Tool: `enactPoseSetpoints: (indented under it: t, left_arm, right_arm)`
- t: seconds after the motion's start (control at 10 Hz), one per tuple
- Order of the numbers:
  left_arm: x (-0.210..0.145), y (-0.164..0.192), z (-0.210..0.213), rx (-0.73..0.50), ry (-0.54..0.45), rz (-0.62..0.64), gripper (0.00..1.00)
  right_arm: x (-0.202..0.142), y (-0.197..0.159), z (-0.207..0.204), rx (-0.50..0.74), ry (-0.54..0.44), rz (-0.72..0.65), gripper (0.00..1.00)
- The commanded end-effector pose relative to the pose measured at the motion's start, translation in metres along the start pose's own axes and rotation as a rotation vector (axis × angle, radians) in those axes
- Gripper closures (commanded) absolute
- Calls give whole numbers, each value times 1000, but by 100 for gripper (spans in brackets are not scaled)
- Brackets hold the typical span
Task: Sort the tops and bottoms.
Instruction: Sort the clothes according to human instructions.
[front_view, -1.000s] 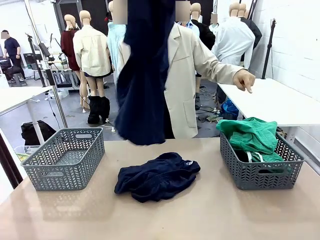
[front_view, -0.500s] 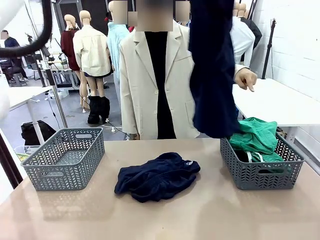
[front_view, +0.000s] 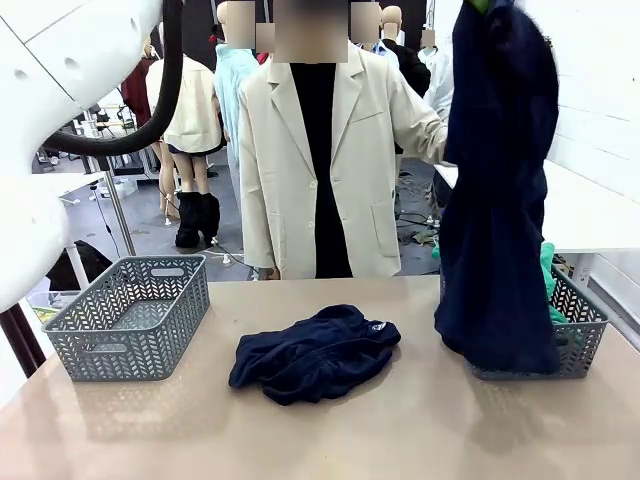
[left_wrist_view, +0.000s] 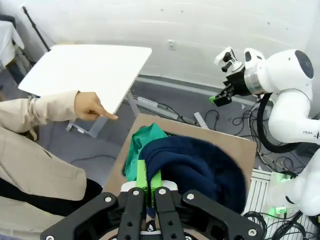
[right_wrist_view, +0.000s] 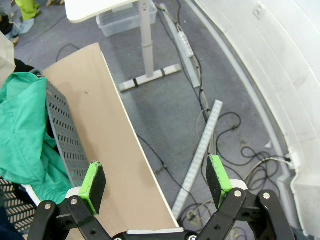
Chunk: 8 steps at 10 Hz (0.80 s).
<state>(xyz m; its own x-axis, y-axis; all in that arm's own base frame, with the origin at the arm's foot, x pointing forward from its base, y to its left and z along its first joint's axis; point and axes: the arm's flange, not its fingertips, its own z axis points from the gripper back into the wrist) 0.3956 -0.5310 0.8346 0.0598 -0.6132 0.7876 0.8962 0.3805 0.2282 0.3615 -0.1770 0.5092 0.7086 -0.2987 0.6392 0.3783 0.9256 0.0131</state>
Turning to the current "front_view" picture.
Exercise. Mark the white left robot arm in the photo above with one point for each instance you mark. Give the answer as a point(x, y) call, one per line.
point(60, 50)

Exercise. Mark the person's right hand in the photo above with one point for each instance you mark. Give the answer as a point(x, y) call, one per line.
point(270, 273)

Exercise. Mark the long navy garment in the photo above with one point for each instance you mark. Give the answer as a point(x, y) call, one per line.
point(500, 200)

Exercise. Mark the metal stand pole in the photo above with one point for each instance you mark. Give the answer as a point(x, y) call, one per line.
point(120, 215)

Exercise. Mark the mannequin in beige jacket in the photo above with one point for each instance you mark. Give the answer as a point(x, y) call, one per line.
point(195, 110)

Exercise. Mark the white table with white leg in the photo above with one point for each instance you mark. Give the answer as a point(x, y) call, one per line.
point(85, 180)

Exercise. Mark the mannequin in light blue shirt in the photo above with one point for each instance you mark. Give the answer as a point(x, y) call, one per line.
point(227, 80)

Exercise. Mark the mannequin in maroon garment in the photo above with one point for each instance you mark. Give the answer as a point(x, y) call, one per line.
point(137, 95)

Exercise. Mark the background workbench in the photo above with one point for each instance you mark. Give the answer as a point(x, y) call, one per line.
point(130, 160)

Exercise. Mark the black fuzzy boots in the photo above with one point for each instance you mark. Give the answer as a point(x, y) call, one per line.
point(195, 220)

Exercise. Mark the clear plastic box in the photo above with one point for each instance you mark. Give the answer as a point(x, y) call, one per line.
point(45, 305)

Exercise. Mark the person's right forearm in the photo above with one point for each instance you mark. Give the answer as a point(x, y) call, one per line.
point(257, 235)

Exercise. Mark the navy shorts with logo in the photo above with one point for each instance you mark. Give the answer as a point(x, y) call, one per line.
point(310, 360)

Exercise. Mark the mannequin in black jacket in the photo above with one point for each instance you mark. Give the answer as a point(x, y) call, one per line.
point(412, 70)

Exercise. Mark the large white table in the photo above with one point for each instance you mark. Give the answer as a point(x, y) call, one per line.
point(590, 210)

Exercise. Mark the black bag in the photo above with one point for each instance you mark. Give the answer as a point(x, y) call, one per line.
point(92, 265)

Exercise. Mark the grey woven-pattern plastic basket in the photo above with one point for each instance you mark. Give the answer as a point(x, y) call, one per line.
point(100, 360)
point(585, 320)

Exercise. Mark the mannequin in white shirt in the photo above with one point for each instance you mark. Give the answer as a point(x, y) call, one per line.
point(440, 85)

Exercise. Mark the person's left forearm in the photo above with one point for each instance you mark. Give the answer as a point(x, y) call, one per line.
point(425, 135)

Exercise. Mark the person in beige blazer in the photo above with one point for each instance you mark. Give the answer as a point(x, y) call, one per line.
point(275, 150)

